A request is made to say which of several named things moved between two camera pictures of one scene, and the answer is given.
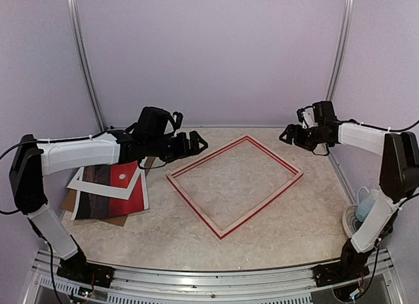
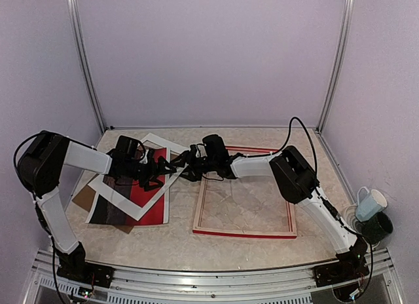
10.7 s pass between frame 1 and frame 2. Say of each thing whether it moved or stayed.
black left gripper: moved
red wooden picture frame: moved
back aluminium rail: stayed
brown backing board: moved
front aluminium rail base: stayed
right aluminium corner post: stayed
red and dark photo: moved
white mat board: moved
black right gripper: moved
